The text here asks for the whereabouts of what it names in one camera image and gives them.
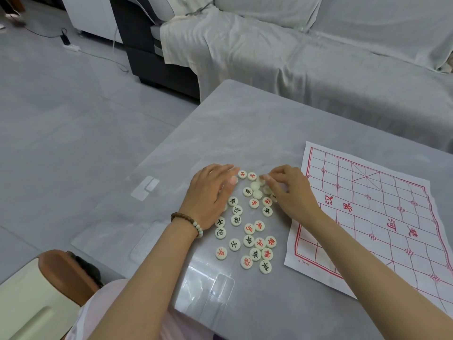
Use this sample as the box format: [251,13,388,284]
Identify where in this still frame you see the white cabinet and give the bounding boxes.
[60,0,123,43]

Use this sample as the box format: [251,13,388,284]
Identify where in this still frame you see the person's pink garment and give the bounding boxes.
[75,278,222,340]

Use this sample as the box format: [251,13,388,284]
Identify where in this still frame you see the translucent table bracket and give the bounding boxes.
[130,175,160,202]
[209,272,235,317]

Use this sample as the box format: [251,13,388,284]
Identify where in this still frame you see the grey sofa cover cloth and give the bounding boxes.
[160,0,453,153]

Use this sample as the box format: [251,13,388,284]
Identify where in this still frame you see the person's left hand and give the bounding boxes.
[179,164,241,229]

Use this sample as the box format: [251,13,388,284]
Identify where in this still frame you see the brown and cream chair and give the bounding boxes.
[0,249,104,340]

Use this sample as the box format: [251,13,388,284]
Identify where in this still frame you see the dark sofa with grey armrest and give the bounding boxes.
[108,0,203,103]

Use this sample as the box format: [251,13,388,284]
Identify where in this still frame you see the person's right forearm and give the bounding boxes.
[300,208,453,340]

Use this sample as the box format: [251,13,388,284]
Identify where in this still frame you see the person's left forearm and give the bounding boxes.
[88,214,204,340]

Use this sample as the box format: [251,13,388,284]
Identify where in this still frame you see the person's right hand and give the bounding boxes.
[263,164,324,224]

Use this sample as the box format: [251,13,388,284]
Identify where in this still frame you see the black floor cable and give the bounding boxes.
[24,26,129,73]

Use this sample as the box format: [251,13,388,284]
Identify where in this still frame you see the white chessboard sheet, red lines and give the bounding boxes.
[284,141,453,312]

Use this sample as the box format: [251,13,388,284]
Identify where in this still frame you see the pile of cream chess pieces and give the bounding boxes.
[214,170,279,275]

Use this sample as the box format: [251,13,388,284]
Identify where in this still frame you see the brown and green bead bracelet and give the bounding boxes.
[171,212,204,239]

